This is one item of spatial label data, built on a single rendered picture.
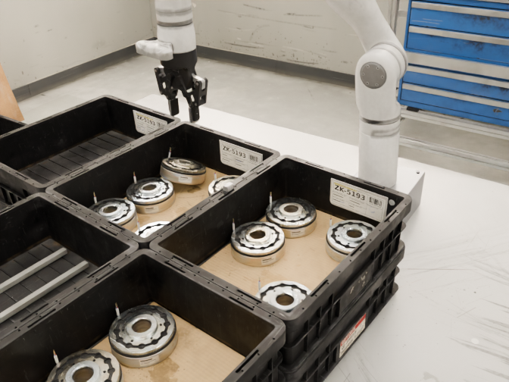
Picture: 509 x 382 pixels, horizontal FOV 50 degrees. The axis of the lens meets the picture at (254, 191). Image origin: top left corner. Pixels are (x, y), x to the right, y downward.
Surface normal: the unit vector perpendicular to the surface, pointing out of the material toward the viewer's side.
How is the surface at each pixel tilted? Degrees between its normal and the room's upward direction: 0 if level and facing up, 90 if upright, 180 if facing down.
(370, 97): 95
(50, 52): 90
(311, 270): 0
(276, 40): 90
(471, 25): 90
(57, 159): 0
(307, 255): 0
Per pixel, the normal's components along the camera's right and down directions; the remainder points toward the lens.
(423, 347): -0.03, -0.85
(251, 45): -0.56, 0.45
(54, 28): 0.83, 0.28
